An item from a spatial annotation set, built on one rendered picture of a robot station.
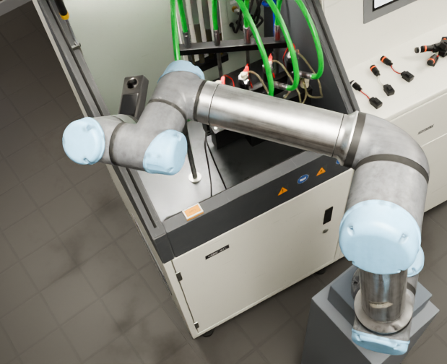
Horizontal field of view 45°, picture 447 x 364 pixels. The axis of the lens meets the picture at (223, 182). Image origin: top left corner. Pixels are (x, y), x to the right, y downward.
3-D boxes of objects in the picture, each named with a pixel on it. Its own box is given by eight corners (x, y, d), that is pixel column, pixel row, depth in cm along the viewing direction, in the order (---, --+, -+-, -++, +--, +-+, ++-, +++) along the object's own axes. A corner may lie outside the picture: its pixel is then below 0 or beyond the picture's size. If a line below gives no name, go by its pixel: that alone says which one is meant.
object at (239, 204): (175, 258, 159) (166, 232, 145) (169, 246, 161) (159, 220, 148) (351, 168, 171) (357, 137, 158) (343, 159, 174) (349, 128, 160)
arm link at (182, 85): (446, 111, 87) (163, 44, 95) (439, 165, 82) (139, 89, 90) (424, 152, 97) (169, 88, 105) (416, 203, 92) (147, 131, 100)
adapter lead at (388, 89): (394, 94, 162) (395, 89, 160) (387, 97, 162) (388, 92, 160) (375, 68, 168) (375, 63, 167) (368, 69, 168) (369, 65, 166)
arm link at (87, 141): (100, 171, 87) (55, 162, 90) (132, 162, 98) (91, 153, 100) (105, 123, 86) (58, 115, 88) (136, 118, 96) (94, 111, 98)
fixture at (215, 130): (219, 163, 171) (214, 133, 159) (204, 141, 177) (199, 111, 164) (310, 119, 178) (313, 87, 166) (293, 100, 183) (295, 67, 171)
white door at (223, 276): (198, 335, 216) (171, 263, 159) (196, 330, 217) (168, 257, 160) (334, 260, 229) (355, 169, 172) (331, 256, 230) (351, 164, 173)
